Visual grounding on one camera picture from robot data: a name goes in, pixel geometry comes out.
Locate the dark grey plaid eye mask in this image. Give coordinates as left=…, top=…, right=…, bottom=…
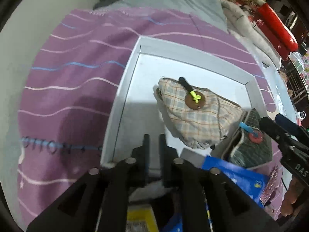
left=227, top=108, right=273, bottom=170

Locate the blue steam eye mask packet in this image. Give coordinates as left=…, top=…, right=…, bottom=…
left=161, top=155, right=270, bottom=232

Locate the beige plaid eye mask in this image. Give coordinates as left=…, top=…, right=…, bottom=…
left=157, top=77, right=244, bottom=149

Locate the yellow packet with QR code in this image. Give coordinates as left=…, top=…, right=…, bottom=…
left=126, top=204, right=159, bottom=232

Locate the white shallow cardboard box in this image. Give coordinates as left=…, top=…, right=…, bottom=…
left=101, top=37, right=267, bottom=170

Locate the white quilted duvet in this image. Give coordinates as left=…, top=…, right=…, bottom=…
left=219, top=0, right=282, bottom=70

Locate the purple striped bed sheet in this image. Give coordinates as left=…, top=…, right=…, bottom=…
left=17, top=7, right=275, bottom=225

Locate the grey fleece blanket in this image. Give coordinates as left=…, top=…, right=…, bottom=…
left=93, top=0, right=227, bottom=32

